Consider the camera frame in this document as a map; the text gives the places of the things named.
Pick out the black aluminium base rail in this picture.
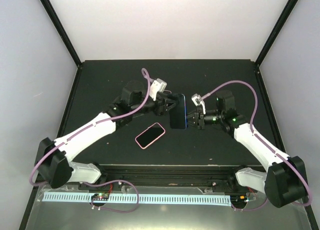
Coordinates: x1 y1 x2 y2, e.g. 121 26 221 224
37 164 248 193

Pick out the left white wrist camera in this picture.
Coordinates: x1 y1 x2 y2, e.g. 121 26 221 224
149 78 167 101

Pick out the right small circuit board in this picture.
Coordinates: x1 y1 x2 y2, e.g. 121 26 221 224
234 195 254 203

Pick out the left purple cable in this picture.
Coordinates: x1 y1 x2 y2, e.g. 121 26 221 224
29 67 154 186

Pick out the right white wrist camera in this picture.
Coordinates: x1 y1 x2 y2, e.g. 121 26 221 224
191 93 206 115

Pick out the black-cased phone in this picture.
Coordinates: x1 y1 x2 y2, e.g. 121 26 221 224
169 93 187 130

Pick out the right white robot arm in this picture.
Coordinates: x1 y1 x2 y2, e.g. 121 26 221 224
187 90 308 208

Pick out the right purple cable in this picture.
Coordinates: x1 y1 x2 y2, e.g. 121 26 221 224
199 80 314 207

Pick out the small circuit board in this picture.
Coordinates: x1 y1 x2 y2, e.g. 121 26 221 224
234 195 254 203
91 193 110 202

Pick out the purple cable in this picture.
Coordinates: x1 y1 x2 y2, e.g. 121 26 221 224
199 80 314 207
29 67 154 186

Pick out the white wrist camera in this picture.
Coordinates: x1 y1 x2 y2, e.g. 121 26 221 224
149 78 167 101
191 93 206 115

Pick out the white slotted cable duct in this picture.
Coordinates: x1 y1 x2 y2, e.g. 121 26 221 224
42 192 232 207

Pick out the right black frame post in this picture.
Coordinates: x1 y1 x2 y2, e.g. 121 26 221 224
255 0 299 67

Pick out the left small circuit board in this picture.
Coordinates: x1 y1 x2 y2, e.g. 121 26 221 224
91 193 110 202

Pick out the left black frame post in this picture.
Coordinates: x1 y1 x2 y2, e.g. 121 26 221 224
40 0 82 67

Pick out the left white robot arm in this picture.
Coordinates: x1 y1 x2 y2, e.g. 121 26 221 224
35 79 180 190

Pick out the black frame post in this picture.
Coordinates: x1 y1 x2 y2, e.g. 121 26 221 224
255 0 299 67
40 0 82 67

